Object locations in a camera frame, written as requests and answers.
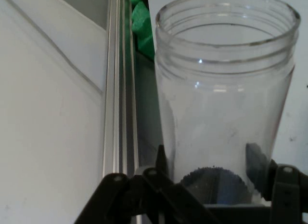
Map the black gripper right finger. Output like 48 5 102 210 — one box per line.
245 143 303 224

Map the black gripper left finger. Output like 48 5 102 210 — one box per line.
74 144 218 224

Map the black seeds batch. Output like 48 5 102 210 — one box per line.
180 166 251 204

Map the clear plastic jar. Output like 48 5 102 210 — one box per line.
154 0 301 206

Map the green foam block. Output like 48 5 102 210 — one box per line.
131 0 155 61

